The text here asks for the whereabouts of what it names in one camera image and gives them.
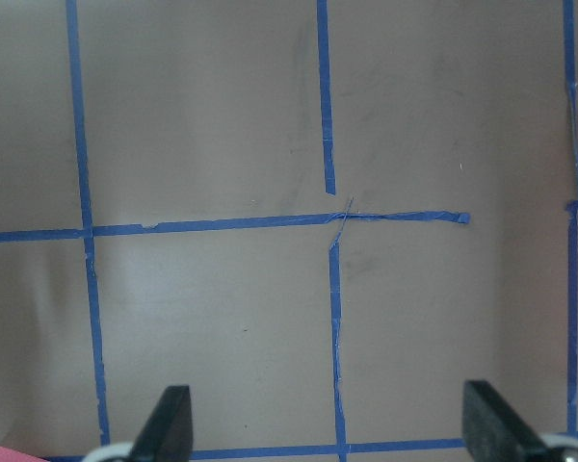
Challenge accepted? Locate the pink foam cube centre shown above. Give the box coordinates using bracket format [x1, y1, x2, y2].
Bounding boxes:
[0, 447, 46, 462]

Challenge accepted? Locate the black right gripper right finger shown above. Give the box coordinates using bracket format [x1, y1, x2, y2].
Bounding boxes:
[462, 380, 552, 462]

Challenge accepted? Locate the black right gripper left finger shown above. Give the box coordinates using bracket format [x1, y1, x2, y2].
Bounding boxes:
[128, 385, 194, 462]

